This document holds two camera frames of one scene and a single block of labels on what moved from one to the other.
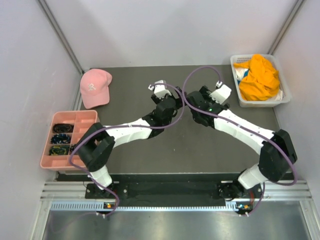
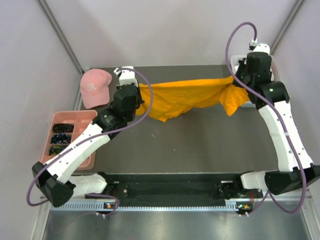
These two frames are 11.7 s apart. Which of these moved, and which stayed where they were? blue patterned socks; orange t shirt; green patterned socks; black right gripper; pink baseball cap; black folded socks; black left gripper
Moved: black left gripper; black right gripper; orange t shirt
Stayed: blue patterned socks; black folded socks; green patterned socks; pink baseball cap
